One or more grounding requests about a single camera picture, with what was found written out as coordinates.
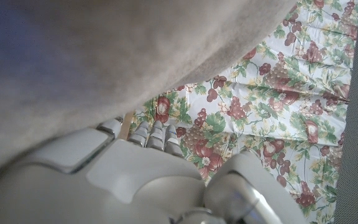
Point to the floral fruit print backdrop cloth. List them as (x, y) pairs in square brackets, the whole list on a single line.
[(275, 109)]

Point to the beige wool coat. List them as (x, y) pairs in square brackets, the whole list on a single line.
[(104, 62)]

